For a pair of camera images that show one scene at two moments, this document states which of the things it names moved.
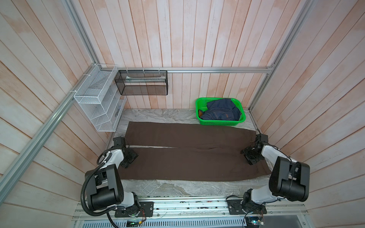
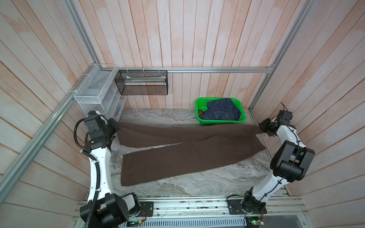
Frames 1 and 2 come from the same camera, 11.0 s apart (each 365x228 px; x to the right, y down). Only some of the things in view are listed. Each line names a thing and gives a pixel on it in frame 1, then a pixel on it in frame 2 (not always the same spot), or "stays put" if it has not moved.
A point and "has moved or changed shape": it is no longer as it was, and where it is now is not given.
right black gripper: x=249 y=160 → x=262 y=124
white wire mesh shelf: x=100 y=97 stays put
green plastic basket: x=201 y=104 stays put
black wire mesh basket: x=142 y=82 stays put
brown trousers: x=168 y=151 has moved or changed shape
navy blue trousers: x=222 y=109 stays put
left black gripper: x=133 y=155 → x=112 y=121
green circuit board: x=252 y=221 stays put
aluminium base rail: x=146 y=208 stays put
